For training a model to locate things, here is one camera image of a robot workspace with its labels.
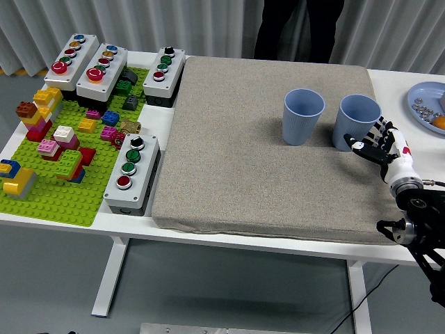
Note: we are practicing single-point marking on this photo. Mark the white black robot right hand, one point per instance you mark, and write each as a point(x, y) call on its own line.
point(400, 167)

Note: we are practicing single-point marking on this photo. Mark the blue ribbed plastic cup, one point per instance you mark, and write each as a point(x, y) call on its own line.
point(351, 128)
point(299, 121)

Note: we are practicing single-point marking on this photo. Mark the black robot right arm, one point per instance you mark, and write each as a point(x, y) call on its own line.
point(424, 222)

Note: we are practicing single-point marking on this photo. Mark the orange round object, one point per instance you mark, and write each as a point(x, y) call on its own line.
point(439, 122)

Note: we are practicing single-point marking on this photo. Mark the grey block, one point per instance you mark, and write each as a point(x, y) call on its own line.
point(442, 101)

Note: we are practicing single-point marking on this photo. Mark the blue plate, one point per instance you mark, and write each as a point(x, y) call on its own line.
point(426, 91)

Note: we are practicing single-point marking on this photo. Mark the white table leg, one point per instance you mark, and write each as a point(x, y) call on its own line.
point(111, 275)
point(359, 295)

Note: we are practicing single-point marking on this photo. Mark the grey-brown fabric mat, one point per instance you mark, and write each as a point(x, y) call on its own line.
point(243, 156)

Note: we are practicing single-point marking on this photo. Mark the person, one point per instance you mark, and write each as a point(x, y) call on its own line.
point(271, 28)

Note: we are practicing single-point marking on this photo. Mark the four-button grey control box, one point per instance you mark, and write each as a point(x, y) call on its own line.
point(144, 174)
point(170, 78)

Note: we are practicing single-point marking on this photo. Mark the grey sloped lego brick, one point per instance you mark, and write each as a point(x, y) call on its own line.
point(130, 103)

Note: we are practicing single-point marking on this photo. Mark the dark grey curved brick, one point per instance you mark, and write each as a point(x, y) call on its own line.
point(130, 76)

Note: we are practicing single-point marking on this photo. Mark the dark green lego brick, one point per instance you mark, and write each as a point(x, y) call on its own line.
point(123, 87)

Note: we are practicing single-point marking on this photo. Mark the blue lego brick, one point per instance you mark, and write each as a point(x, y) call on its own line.
point(110, 118)

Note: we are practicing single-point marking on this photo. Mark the white curtain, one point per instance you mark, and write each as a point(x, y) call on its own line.
point(139, 21)

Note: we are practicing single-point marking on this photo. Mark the five-button grey control box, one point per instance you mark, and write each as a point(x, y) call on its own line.
point(113, 74)
point(78, 62)

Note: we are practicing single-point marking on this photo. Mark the small magenta lego brick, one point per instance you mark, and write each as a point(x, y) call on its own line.
point(93, 114)

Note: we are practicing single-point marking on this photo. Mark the red lego brick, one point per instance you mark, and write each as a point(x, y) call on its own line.
point(88, 156)

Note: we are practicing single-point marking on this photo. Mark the yellow lego brick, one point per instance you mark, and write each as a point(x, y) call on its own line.
point(87, 126)

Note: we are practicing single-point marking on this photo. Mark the green orange blue brick stack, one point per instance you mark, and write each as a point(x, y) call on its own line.
point(69, 163)

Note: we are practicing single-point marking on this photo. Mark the green lego baseplate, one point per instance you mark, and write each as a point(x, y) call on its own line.
point(52, 205)

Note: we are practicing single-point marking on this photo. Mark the pink white red brick stack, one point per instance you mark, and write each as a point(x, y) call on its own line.
point(48, 148)

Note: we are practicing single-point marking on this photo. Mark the yellow white brick stack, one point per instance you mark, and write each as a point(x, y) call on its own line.
point(47, 95)

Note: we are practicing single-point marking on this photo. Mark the brown yellow red brick tower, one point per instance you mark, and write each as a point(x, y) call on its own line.
point(34, 120)

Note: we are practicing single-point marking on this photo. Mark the blue yellow grey brick assembly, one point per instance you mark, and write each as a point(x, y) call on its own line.
point(21, 181)

